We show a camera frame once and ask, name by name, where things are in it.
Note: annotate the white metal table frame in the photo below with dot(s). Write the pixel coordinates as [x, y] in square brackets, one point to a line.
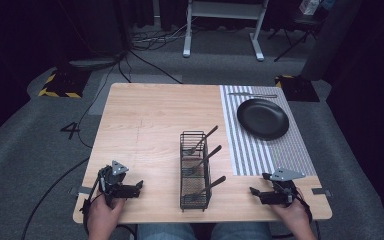
[225, 10]

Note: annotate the black yellow striped base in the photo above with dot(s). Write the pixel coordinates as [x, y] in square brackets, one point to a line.
[63, 85]
[298, 88]

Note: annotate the person's left hand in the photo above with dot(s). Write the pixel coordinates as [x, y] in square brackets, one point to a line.
[101, 220]

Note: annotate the person's right leg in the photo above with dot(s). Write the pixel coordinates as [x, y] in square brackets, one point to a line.
[241, 231]

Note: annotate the person's left leg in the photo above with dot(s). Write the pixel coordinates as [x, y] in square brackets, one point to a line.
[166, 232]

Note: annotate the black tripod stand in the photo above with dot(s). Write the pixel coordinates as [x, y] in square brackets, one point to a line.
[295, 33]

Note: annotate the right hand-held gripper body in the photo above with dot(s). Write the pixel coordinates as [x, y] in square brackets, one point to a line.
[280, 197]

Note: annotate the grey tape strip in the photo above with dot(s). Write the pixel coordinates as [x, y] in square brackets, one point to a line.
[81, 190]
[320, 192]

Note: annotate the person's leg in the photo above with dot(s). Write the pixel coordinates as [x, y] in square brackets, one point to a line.
[241, 231]
[166, 232]

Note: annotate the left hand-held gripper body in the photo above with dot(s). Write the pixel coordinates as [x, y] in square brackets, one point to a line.
[113, 180]

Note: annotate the person's right hand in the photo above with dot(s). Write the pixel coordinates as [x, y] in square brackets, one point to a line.
[296, 218]

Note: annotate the grey white striped placemat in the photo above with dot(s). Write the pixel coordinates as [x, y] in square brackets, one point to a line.
[256, 156]

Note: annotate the black round plate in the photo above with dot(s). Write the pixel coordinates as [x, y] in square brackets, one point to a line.
[262, 119]

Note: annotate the metal table knife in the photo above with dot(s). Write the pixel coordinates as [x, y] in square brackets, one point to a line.
[256, 96]

